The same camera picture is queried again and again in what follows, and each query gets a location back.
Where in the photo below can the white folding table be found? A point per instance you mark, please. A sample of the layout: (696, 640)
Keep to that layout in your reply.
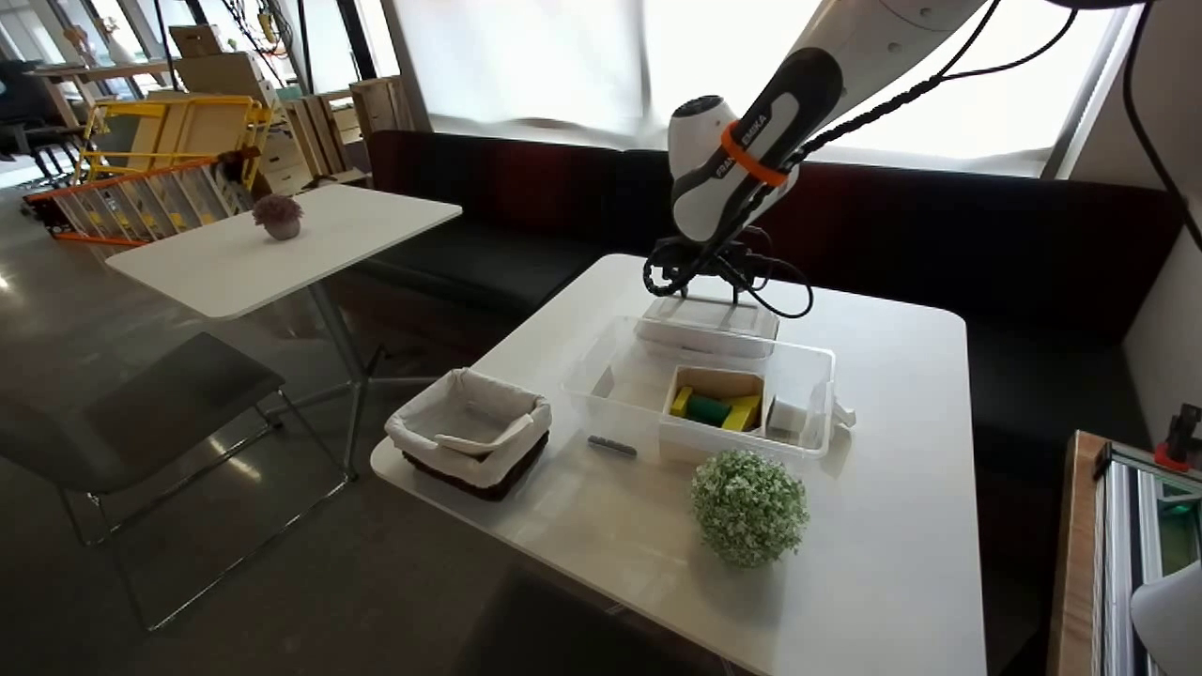
(250, 263)

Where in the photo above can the small white open box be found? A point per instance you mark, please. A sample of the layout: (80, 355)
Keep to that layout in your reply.
(701, 435)

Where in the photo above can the aluminium profile frame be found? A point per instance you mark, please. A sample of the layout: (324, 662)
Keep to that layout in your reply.
(1120, 566)

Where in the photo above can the yellow block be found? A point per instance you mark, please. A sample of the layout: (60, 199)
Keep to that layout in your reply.
(744, 412)

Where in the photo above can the wooden shelf unit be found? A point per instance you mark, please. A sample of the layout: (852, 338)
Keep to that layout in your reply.
(360, 119)

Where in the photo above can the wooden mounting board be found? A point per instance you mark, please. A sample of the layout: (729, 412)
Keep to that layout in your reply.
(1075, 566)

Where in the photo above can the dark bench sofa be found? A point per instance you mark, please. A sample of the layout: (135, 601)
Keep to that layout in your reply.
(526, 211)

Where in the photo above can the clear plastic bin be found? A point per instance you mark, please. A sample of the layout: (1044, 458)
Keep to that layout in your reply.
(620, 388)

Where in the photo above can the small white flat piece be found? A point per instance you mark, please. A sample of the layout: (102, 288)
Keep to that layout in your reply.
(787, 417)

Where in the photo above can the white styrofoam container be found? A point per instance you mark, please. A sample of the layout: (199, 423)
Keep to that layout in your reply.
(707, 332)

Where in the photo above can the grey chair metal legs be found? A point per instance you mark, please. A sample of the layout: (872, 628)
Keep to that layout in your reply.
(126, 398)

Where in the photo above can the small potted plant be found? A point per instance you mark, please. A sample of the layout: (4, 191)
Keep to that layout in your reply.
(278, 214)

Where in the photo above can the green ball plant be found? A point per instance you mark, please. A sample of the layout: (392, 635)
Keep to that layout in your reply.
(750, 509)

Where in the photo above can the yellow orange ladder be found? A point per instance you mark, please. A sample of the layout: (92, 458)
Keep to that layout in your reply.
(161, 136)

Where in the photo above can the green block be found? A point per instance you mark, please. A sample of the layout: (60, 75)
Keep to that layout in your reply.
(707, 412)

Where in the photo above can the small dark grey bar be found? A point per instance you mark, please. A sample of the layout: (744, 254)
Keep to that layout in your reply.
(610, 445)

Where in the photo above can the orange black clamp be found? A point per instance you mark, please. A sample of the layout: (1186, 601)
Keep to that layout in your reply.
(1181, 435)

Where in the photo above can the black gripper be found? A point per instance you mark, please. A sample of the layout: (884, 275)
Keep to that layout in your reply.
(722, 254)

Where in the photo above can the white basket black base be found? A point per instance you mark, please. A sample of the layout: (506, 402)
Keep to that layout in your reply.
(471, 434)

